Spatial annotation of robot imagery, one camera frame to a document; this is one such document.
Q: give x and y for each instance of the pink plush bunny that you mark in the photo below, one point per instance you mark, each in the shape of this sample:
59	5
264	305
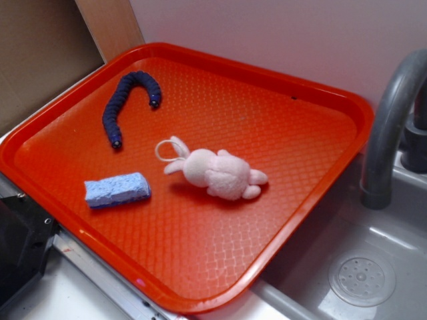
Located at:
222	174

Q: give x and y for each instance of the brown cardboard panel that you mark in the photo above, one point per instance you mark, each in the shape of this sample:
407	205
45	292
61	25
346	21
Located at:
47	46

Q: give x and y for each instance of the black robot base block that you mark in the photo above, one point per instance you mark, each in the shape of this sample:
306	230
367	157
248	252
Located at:
27	233

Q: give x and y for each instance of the grey toy faucet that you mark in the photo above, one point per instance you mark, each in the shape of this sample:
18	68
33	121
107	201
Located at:
400	118

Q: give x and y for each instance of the blue sponge block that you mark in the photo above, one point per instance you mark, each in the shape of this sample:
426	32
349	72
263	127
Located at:
117	190

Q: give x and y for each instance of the dark blue toy caterpillar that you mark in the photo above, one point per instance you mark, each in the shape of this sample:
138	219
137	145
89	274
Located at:
119	98

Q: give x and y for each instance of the orange plastic tray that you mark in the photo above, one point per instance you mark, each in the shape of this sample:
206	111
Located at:
187	251

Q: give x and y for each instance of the grey toy sink basin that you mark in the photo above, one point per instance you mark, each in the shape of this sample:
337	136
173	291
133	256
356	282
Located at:
349	262

